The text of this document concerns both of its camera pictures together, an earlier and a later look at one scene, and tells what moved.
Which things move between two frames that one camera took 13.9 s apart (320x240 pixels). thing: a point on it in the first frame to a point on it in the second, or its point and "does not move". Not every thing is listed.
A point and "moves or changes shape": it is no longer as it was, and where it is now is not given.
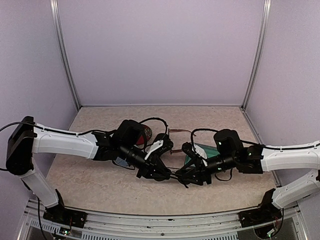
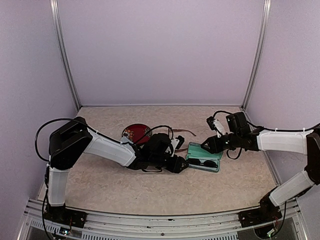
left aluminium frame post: (58, 33) does not move
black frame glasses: (175, 174) moves or changes shape
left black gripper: (150, 166) to (175, 167)
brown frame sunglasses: (170, 130) does not move
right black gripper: (200, 172) to (215, 146)
